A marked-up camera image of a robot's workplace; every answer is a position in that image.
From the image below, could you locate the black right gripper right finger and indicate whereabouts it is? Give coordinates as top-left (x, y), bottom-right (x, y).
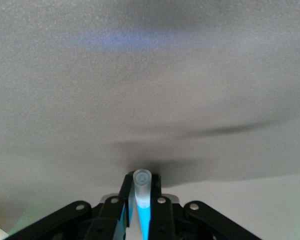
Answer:
top-left (148, 173), bottom-right (263, 240)

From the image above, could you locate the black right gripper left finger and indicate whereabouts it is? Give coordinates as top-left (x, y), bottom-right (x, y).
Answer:
top-left (4, 173), bottom-right (132, 240)

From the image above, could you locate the blue marker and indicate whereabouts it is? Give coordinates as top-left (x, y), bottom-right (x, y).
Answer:
top-left (132, 169), bottom-right (153, 240)

